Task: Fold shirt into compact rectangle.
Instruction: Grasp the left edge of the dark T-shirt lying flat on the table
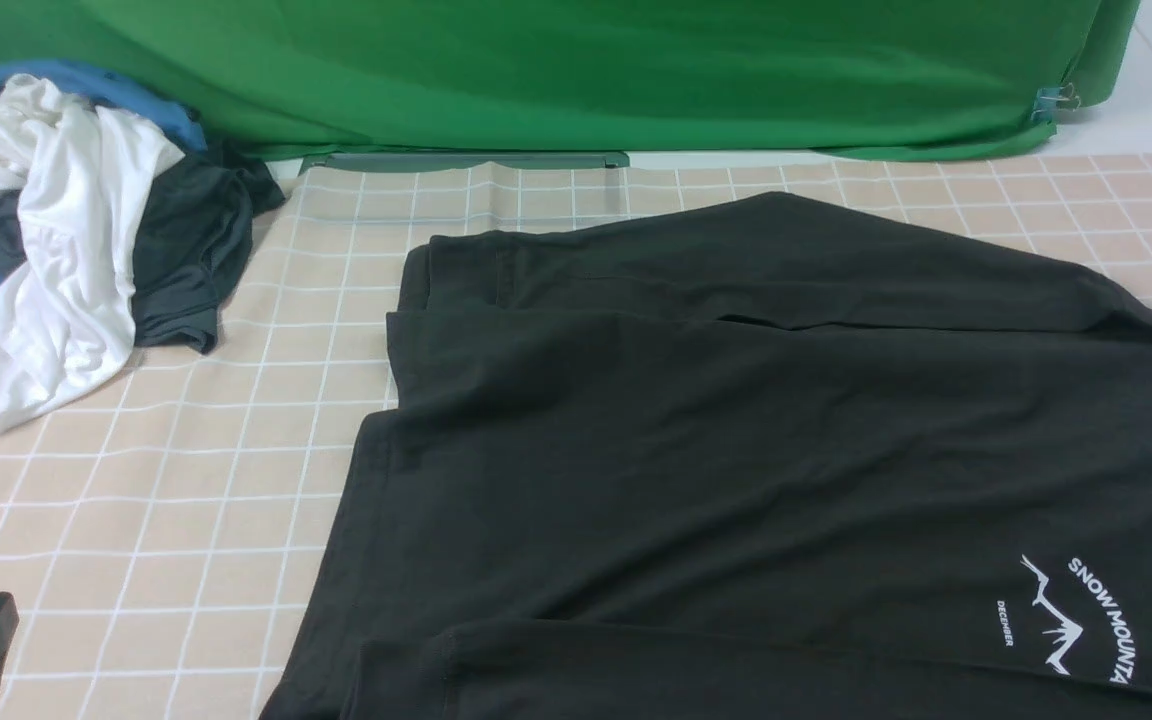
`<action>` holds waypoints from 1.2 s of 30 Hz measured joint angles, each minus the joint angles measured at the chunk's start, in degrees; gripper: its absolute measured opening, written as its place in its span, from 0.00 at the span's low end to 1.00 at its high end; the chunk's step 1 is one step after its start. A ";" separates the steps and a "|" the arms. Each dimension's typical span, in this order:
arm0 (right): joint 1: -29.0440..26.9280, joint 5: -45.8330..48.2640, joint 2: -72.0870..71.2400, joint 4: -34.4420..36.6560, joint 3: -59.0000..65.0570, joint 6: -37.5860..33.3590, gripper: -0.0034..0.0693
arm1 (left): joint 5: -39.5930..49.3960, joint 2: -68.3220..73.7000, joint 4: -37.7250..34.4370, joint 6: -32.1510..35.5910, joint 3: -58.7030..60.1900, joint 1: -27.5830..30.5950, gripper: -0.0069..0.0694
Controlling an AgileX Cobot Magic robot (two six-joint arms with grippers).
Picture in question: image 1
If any dark gray long-sleeve shirt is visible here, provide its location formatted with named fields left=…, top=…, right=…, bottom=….
left=262, top=192, right=1152, bottom=719

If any dark teal crumpled shirt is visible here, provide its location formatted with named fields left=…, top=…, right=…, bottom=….
left=0, top=141, right=288, bottom=355

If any white crumpled shirt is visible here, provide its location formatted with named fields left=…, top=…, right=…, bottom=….
left=0, top=74, right=183, bottom=434

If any green backdrop cloth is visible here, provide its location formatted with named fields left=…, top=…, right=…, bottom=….
left=0, top=1, right=1139, bottom=161

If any beige checkered tablecloth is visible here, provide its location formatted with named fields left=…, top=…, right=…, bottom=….
left=0, top=152, right=1152, bottom=719

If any metal binder clip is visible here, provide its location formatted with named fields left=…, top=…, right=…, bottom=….
left=1030, top=82, right=1083, bottom=126

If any blue crumpled garment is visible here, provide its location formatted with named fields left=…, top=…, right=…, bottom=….
left=0, top=59, right=207, bottom=282

